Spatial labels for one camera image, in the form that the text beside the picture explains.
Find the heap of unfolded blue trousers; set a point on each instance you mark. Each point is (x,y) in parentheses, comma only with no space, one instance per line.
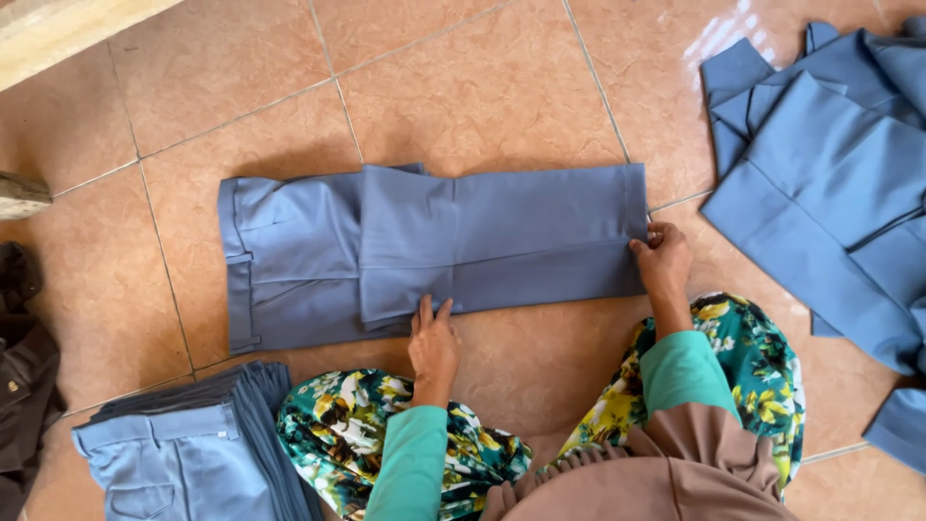
(825,188)

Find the person's left hand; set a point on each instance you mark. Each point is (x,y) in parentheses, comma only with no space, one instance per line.
(434,354)

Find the grey-blue trousers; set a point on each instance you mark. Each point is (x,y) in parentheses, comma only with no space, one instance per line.
(434,246)

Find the brown pleated headscarf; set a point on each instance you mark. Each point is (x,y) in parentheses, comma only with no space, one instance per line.
(687,485)

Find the beige stone ledge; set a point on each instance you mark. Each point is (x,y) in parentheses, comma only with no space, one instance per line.
(50,29)

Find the person's left fingers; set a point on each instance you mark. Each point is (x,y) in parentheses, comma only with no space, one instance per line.
(428,311)

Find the dark brown garment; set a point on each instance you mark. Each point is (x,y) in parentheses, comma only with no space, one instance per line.
(25,383)

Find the green floral skirt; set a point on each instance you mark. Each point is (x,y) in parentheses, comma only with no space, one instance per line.
(340,423)

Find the person's right hand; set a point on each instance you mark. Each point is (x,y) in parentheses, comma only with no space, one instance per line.
(669,264)

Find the stack of folded blue trousers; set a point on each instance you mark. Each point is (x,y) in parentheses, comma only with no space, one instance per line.
(181,456)

